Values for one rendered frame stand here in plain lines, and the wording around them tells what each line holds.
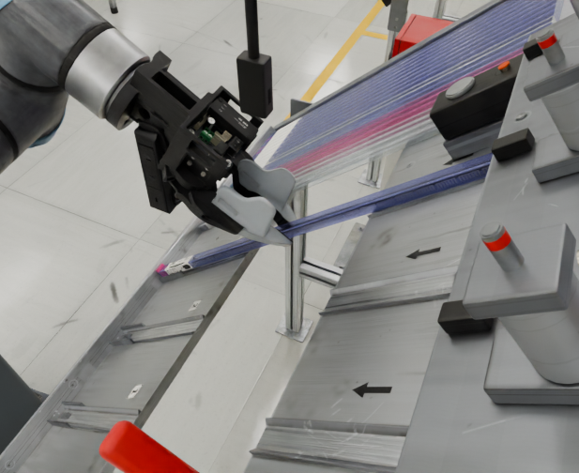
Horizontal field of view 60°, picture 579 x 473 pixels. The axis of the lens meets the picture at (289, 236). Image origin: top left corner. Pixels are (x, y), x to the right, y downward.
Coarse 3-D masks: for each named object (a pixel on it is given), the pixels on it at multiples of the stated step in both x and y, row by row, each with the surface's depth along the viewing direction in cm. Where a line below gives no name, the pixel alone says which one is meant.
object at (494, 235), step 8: (488, 224) 13; (496, 224) 12; (480, 232) 13; (488, 232) 12; (496, 232) 12; (504, 232) 12; (488, 240) 12; (496, 240) 12; (504, 240) 12; (512, 240) 13; (488, 248) 13; (496, 248) 12; (504, 248) 12; (512, 248) 12; (496, 256) 13; (504, 256) 12; (512, 256) 12; (520, 256) 13; (504, 264) 13; (512, 264) 13; (520, 264) 13
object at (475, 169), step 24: (456, 168) 38; (480, 168) 36; (384, 192) 43; (408, 192) 41; (432, 192) 40; (312, 216) 49; (336, 216) 46; (240, 240) 58; (168, 264) 70; (192, 264) 64
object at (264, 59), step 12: (240, 60) 34; (252, 60) 34; (264, 60) 34; (240, 72) 35; (252, 72) 35; (264, 72) 34; (240, 84) 36; (252, 84) 35; (264, 84) 35; (240, 96) 37; (252, 96) 36; (264, 96) 36; (240, 108) 37; (252, 108) 37; (264, 108) 36
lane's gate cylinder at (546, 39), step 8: (544, 32) 19; (552, 32) 19; (544, 40) 19; (552, 40) 19; (544, 48) 19; (552, 48) 19; (560, 48) 19; (552, 56) 19; (560, 56) 19; (552, 64) 19
